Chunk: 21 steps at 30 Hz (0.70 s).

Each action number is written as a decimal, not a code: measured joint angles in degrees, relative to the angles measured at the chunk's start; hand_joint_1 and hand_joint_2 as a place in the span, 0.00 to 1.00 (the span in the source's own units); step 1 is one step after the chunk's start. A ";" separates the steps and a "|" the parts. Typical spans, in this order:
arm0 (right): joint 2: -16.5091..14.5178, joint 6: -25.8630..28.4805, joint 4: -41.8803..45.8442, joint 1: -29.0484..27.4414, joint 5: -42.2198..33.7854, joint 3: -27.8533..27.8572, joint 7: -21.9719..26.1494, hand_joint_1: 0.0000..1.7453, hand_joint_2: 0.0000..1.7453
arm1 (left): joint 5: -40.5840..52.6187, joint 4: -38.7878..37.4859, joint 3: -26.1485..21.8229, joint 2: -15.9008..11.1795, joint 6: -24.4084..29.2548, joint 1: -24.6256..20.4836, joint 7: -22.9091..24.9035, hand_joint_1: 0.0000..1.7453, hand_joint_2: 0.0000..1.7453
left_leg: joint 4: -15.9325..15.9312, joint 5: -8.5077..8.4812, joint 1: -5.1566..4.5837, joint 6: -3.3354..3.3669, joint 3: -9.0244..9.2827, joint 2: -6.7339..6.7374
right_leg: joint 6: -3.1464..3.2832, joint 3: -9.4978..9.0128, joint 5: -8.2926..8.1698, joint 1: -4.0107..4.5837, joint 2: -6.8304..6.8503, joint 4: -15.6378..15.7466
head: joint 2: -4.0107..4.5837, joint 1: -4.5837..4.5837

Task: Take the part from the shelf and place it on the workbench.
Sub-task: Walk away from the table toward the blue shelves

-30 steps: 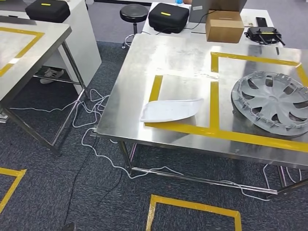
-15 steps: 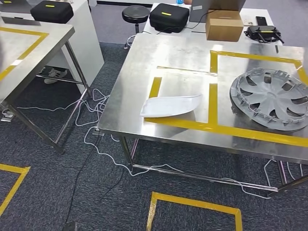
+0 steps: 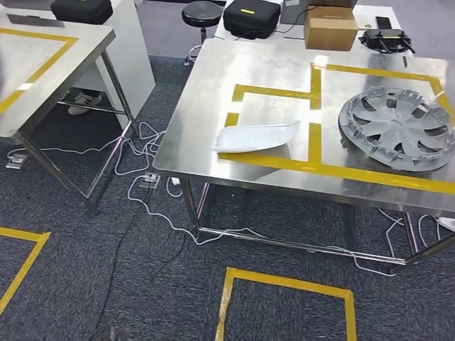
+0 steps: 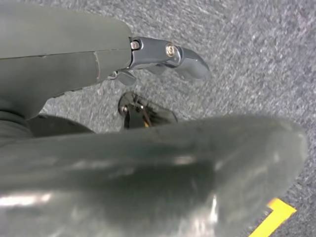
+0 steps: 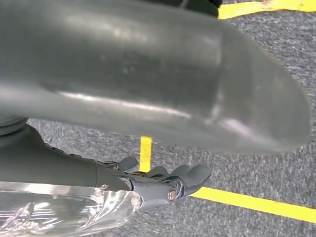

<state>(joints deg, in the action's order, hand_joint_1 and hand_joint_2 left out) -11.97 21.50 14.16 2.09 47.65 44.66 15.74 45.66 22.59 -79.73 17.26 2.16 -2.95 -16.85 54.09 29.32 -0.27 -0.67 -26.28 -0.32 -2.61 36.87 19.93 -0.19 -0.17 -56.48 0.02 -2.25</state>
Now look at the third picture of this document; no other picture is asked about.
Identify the white curved shell part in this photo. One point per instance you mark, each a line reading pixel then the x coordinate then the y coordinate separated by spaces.
pixel 255 139

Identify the steel workbench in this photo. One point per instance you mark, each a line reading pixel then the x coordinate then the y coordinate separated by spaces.
pixel 199 117

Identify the white power strip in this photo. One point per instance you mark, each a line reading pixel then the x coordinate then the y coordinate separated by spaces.
pixel 175 181
pixel 446 224

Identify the metal floor socket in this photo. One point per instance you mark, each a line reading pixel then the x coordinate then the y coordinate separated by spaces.
pixel 150 181
pixel 16 161

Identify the yellow tape double rectangle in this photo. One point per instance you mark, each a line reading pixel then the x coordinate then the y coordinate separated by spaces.
pixel 314 141

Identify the yellow floor tape square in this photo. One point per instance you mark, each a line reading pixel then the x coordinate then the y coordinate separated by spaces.
pixel 284 282

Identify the black bag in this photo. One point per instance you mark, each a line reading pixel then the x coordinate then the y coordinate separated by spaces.
pixel 82 12
pixel 252 21

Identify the black round stool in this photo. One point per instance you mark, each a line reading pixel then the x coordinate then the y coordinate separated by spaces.
pixel 202 13

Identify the white desk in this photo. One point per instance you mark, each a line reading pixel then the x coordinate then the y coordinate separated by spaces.
pixel 295 33

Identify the cardboard box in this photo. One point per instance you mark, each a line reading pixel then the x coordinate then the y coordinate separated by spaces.
pixel 330 30

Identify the person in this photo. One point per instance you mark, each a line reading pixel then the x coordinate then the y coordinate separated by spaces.
pixel 83 102

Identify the steel table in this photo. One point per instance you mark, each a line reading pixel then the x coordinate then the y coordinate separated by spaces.
pixel 92 42

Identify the grey plastic wheel hubcap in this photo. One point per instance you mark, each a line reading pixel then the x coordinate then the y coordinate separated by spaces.
pixel 394 127

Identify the white card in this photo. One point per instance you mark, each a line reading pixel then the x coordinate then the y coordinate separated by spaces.
pixel 364 21

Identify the black router device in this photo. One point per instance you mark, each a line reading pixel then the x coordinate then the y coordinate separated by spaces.
pixel 387 40

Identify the black phone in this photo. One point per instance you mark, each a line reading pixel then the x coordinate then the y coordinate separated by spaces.
pixel 384 22

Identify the dark grey laptop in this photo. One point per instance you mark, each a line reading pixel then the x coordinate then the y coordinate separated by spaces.
pixel 35 20

